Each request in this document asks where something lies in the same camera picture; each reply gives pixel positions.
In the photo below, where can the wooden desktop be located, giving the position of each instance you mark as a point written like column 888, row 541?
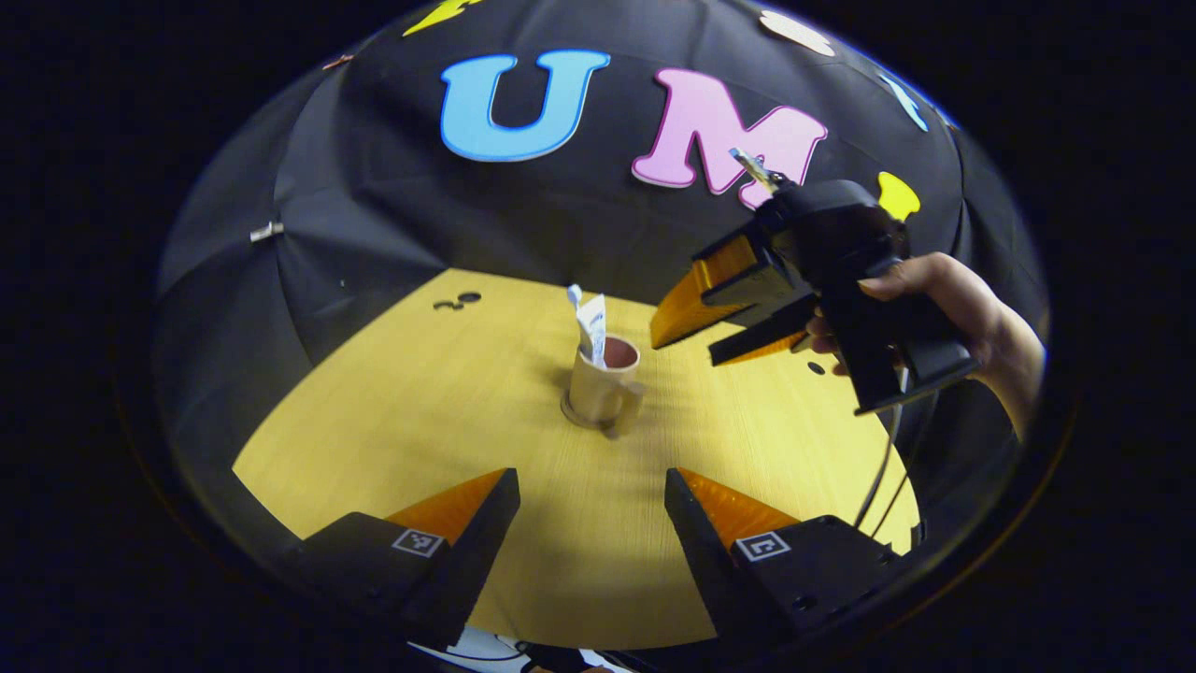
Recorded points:
column 392, row 411

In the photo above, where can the white toothbrush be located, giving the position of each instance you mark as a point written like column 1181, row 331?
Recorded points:
column 574, row 294

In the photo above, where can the white toothpaste tube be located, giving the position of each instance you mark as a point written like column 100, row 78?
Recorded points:
column 593, row 327

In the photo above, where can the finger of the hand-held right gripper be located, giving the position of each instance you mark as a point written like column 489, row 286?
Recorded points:
column 766, row 332
column 710, row 280

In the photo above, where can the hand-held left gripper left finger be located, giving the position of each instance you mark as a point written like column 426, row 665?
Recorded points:
column 467, row 561

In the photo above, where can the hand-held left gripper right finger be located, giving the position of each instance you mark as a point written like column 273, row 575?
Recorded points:
column 715, row 561

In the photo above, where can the beige cup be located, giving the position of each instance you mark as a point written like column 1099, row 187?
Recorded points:
column 598, row 388

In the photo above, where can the black backdrop cloth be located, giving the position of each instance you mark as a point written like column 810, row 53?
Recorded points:
column 420, row 215

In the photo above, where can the copper coloured clip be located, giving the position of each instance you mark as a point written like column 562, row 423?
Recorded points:
column 336, row 62

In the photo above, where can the round brown coaster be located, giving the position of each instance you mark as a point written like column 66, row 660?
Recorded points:
column 572, row 414

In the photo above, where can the silver metal clip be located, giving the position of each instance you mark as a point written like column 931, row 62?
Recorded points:
column 266, row 231

